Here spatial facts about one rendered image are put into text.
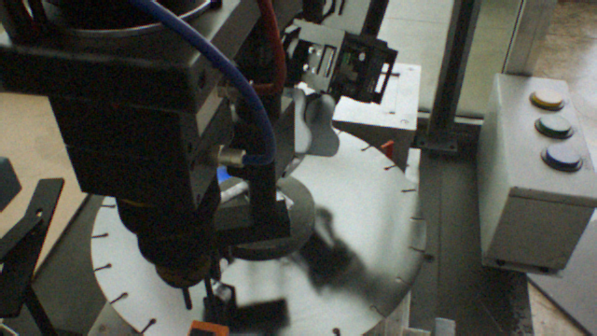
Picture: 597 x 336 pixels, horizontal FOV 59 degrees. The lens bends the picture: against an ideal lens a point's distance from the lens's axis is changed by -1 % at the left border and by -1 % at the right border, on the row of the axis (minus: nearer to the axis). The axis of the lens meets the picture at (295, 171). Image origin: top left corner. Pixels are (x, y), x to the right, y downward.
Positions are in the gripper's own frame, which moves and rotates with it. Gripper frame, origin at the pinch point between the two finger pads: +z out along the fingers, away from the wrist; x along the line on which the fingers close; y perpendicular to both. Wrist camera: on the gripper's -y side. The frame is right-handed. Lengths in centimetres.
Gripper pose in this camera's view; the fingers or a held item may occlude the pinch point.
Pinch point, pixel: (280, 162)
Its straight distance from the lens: 53.6
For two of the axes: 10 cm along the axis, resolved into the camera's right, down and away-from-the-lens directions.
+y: 5.9, 3.6, -7.2
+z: -2.9, 9.3, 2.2
